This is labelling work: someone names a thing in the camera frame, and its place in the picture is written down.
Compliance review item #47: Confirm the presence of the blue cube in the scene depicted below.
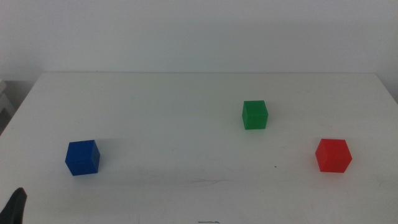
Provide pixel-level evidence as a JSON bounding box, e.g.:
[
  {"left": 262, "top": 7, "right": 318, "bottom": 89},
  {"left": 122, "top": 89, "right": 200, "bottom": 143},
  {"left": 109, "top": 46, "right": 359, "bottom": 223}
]
[{"left": 64, "top": 139, "right": 101, "bottom": 177}]

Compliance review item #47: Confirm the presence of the green cube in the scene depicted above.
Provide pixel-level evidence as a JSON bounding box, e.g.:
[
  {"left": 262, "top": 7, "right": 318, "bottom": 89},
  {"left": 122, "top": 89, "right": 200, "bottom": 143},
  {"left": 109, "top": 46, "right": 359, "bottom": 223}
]
[{"left": 241, "top": 100, "right": 269, "bottom": 131}]

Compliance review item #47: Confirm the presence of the red cube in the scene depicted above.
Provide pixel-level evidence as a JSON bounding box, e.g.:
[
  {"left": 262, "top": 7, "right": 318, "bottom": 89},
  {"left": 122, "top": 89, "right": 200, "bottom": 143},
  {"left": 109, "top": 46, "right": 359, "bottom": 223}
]
[{"left": 315, "top": 138, "right": 353, "bottom": 174}]

